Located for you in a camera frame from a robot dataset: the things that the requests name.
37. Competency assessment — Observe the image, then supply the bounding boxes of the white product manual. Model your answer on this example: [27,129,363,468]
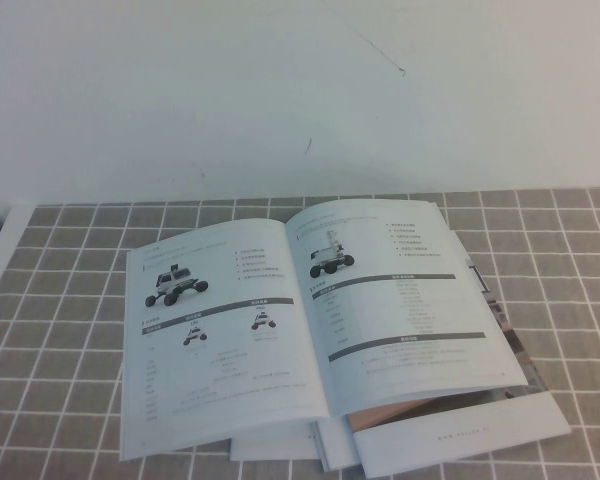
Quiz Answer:
[118,198,530,450]

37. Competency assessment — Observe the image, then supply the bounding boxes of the plain white paper booklet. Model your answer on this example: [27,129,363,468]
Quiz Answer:
[228,418,364,472]

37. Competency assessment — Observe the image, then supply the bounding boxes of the brochure with photo cover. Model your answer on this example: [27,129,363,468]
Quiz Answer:
[347,227,573,477]

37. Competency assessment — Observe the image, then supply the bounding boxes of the grey checked tablecloth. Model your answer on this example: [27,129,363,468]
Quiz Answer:
[0,185,600,480]

